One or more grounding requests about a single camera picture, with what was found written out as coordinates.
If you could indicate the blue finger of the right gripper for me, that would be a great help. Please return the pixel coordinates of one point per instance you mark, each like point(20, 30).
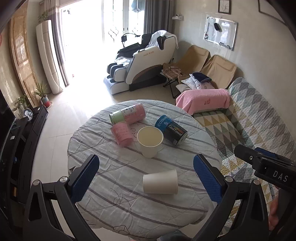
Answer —
point(251, 156)
point(266, 153)

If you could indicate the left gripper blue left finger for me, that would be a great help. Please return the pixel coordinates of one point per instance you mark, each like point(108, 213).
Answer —
point(81, 178)

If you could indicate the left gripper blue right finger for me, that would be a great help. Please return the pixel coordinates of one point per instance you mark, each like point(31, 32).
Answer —
point(210, 177)

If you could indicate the white paper cup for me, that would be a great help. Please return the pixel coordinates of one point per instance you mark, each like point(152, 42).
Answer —
point(161, 183)
point(150, 141)

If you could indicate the person's right hand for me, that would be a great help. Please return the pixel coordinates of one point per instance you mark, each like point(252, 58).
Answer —
point(273, 215)

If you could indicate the triangle patterned quilted sofa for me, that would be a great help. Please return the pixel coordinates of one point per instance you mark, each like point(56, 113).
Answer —
point(251, 121)

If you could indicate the blue black CoolTowel can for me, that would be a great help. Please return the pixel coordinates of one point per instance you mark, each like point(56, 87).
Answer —
point(171, 130)

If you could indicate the striped light blue tablecloth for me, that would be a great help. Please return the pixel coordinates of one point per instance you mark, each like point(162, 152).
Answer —
point(115, 200)

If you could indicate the black tv cabinet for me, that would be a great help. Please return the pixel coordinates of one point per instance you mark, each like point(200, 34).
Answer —
point(16, 170)

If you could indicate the small pink towel canister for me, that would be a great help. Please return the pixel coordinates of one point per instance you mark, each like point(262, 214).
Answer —
point(122, 134)

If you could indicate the pink towel on armrest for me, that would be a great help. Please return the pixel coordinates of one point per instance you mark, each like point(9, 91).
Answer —
point(200, 100)

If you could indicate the pink green towel canister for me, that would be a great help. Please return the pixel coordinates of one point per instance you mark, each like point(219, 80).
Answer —
point(130, 114)

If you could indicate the navy blue cushion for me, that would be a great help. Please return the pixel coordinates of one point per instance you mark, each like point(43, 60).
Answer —
point(202, 78)

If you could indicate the white patterned pillow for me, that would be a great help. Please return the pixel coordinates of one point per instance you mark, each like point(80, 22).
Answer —
point(193, 83)

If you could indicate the potted plant red pot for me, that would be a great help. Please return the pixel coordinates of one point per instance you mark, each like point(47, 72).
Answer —
point(41, 92)

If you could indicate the left tan folding chair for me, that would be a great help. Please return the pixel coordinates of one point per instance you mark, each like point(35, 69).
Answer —
point(193, 60)

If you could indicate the small folding stool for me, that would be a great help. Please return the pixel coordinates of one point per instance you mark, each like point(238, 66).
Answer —
point(172, 75)

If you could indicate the white massage chair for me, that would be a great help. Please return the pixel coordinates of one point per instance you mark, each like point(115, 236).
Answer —
point(140, 65)

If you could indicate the white standing air conditioner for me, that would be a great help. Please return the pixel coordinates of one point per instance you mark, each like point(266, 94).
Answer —
point(48, 56)

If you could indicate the grey window curtain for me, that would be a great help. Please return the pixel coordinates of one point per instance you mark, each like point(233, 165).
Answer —
point(158, 15)

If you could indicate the white wall whiteboard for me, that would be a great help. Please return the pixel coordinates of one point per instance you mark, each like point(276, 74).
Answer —
point(220, 31)

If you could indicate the framed wall picture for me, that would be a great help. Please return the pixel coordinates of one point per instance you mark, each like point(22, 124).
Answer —
point(224, 7)

